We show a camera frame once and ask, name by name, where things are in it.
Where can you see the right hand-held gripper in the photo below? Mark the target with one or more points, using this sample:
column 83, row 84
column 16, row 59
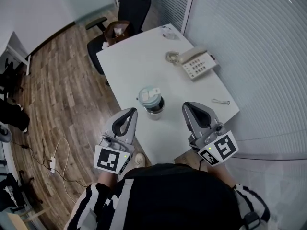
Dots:
column 223, row 147

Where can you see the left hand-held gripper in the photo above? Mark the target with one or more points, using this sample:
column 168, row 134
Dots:
column 109, row 158

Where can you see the light blue lidded tumbler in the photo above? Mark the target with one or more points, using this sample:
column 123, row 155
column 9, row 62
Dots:
column 156, row 114

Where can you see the light blue flip-top cup lid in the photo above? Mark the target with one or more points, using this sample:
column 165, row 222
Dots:
column 148, row 100

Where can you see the person's right forearm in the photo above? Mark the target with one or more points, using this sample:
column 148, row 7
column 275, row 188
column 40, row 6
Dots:
column 221, row 175

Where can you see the person's left forearm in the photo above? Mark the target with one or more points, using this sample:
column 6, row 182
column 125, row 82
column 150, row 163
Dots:
column 108, row 180

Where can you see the person's left shoe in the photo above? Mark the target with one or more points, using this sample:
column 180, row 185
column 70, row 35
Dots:
column 140, row 160

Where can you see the white desk telephone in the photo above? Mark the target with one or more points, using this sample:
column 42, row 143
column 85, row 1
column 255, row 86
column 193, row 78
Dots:
column 199, row 65

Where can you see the white power strip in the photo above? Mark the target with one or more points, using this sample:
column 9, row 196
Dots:
column 53, row 164

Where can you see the black office chair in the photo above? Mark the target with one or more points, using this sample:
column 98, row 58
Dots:
column 96, row 51
column 9, row 80

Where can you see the person's black striped top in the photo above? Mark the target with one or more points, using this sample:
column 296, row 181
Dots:
column 172, row 200

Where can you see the brown bag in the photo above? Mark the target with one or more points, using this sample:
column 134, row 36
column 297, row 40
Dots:
column 117, row 36

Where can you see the small white chargers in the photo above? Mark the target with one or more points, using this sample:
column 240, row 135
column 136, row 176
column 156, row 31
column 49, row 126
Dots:
column 169, row 33

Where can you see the black chair with white print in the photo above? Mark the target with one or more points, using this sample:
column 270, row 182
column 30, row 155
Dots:
column 12, row 190

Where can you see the white desk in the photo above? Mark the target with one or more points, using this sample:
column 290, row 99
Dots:
column 12, row 49

